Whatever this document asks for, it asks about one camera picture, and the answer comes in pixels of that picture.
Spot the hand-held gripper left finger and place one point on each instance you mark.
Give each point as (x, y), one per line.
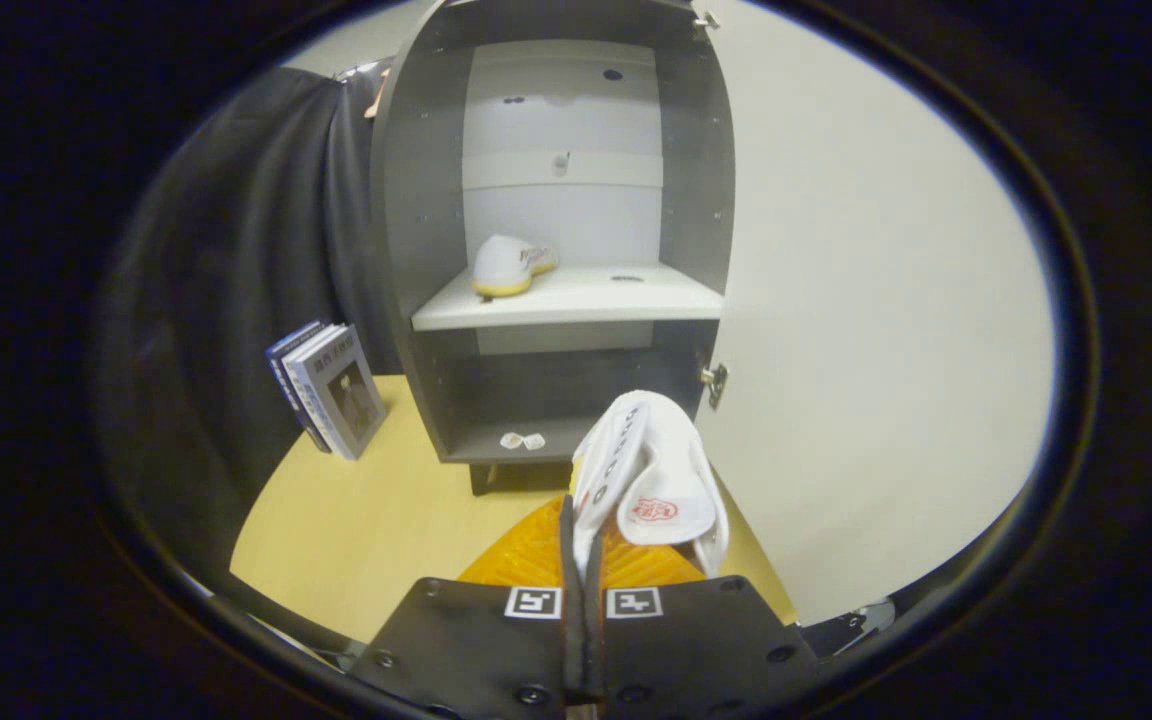
(476, 650)

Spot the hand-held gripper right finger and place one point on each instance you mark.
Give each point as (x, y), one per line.
(696, 650)

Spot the white shoe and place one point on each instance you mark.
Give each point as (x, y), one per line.
(501, 265)
(656, 470)

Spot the white shoe cabinet door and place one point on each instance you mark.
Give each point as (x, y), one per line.
(866, 300)

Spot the metal door hinge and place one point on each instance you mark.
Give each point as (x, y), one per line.
(706, 19)
(715, 385)

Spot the white cabinet shelf board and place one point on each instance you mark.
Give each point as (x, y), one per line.
(576, 298)

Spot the grey cover book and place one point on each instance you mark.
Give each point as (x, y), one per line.
(346, 395)

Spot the blue spine book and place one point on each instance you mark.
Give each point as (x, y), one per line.
(298, 385)

